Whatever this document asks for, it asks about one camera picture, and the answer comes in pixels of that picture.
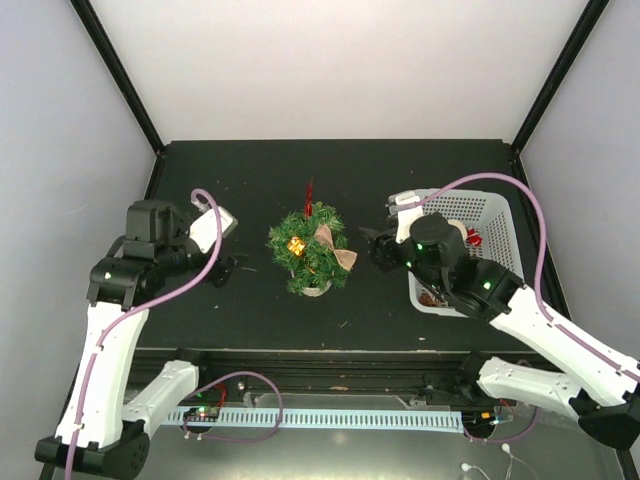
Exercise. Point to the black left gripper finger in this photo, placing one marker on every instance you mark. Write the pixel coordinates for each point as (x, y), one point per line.
(238, 258)
(235, 267)

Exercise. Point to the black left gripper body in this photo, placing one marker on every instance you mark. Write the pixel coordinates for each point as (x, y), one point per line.
(219, 275)

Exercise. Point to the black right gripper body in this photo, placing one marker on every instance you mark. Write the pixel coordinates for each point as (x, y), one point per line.
(382, 249)

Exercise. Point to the burlap fabric ornament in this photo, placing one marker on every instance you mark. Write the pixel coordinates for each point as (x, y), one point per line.
(345, 258)

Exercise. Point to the gold gift box ornament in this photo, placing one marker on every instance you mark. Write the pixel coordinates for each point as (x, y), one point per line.
(296, 246)

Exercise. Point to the small green christmas tree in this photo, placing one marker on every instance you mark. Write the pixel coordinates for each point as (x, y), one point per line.
(317, 270)

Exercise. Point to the red star ornament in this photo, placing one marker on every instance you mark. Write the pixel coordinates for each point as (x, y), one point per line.
(308, 207)

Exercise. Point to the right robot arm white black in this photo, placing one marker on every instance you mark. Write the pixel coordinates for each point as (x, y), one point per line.
(595, 385)

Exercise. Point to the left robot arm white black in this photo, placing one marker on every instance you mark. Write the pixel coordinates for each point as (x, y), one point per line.
(162, 253)

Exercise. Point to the brown pine cone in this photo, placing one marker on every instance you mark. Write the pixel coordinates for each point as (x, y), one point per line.
(428, 300)

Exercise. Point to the cream felt snowman ornament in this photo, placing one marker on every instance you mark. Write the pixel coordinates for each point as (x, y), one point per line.
(460, 226)

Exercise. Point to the white plastic basket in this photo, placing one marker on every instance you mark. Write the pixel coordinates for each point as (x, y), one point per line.
(488, 215)

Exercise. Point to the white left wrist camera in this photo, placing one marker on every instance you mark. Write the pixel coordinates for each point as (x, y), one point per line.
(204, 230)

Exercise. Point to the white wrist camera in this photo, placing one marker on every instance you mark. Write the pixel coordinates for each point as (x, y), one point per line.
(204, 230)
(403, 209)

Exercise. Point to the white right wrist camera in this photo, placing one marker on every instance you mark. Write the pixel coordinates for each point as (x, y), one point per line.
(403, 209)

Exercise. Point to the white slotted cable duct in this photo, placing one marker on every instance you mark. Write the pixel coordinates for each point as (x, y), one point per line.
(292, 418)

